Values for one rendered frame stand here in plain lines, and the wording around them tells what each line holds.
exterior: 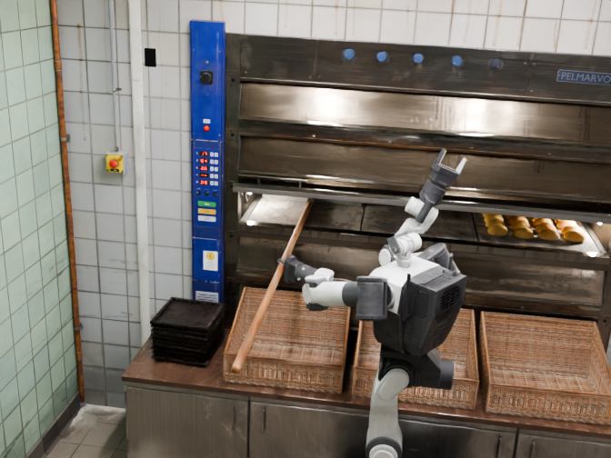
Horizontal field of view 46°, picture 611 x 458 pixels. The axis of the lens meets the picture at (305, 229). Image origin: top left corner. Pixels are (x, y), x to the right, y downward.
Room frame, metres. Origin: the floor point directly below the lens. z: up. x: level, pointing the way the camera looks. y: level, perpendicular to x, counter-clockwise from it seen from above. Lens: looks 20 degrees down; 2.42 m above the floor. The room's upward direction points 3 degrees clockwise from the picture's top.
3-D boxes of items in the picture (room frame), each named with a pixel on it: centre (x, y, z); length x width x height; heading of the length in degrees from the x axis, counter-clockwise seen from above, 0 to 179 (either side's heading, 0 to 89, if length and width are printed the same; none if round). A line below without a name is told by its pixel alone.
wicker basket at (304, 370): (3.09, 0.05, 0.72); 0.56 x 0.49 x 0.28; 84
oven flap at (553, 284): (3.29, -0.55, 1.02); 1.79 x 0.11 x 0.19; 83
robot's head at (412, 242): (2.45, -0.37, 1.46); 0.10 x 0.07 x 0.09; 138
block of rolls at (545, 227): (3.66, -1.18, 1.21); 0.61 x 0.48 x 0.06; 173
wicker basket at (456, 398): (3.02, -0.55, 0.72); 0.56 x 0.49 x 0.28; 83
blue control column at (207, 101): (4.34, 0.37, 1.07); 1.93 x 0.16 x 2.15; 173
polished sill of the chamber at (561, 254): (3.31, -0.56, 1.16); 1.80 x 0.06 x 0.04; 83
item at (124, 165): (3.43, 0.94, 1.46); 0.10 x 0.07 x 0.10; 83
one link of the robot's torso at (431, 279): (2.41, -0.41, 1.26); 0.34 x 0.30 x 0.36; 138
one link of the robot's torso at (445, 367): (2.42, -0.45, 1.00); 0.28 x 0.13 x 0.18; 83
